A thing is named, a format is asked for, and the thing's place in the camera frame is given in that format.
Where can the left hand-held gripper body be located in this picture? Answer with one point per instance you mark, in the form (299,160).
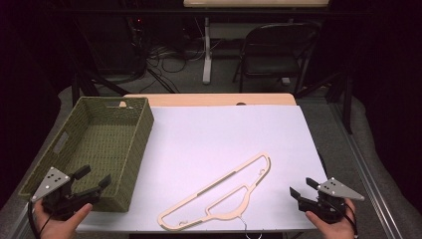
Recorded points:
(49,184)

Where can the aluminium frame rail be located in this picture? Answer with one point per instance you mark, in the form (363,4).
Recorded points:
(368,172)

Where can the beige clothes hanger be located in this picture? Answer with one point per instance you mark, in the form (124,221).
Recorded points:
(202,191)

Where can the light desk top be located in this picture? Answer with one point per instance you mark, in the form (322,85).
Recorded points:
(255,3)

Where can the green woven basket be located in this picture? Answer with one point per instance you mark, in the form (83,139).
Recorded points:
(99,146)

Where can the person's right hand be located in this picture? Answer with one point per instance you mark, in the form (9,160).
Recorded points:
(335,230)

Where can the white desk leg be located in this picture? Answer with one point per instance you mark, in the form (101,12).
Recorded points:
(207,59)

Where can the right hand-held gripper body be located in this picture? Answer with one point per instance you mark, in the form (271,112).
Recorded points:
(335,191)

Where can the black folding chair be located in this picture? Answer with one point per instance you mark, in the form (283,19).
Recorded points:
(277,64)

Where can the person's left hand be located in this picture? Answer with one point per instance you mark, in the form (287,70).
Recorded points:
(58,229)

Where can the white table mat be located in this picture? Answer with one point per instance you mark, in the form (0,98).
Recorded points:
(205,139)

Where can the black stand legs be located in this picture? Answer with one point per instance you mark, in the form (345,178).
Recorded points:
(89,84)
(343,96)

